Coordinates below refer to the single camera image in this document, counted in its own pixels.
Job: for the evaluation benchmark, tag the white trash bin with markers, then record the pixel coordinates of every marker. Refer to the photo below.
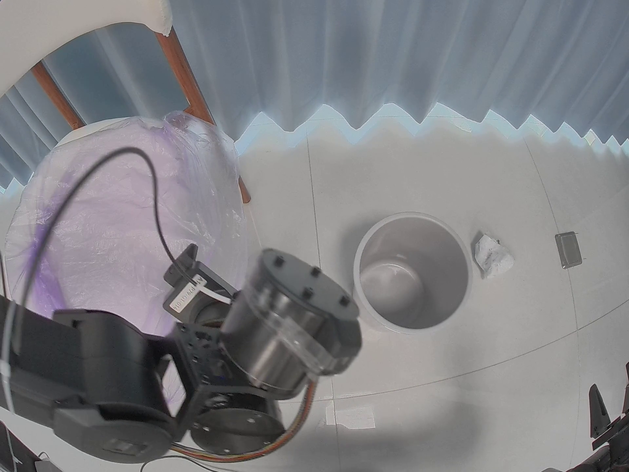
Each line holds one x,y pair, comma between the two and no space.
373,303

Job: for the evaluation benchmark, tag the wooden chair with white cushions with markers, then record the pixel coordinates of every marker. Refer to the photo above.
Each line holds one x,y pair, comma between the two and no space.
73,17

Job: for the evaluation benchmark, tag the purple plastic bag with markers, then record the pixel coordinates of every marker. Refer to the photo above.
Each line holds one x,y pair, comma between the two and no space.
108,214

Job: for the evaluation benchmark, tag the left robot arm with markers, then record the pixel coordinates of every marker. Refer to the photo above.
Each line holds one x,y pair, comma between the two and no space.
98,362

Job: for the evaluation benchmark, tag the white curtain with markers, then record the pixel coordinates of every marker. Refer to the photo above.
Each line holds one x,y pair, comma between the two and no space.
393,42

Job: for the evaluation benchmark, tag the crumpled white paper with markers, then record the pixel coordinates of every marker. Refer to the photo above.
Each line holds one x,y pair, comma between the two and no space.
493,257

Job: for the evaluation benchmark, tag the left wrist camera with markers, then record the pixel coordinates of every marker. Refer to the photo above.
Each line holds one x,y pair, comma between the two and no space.
184,304

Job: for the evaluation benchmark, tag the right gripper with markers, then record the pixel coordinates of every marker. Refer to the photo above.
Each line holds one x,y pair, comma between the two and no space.
616,458

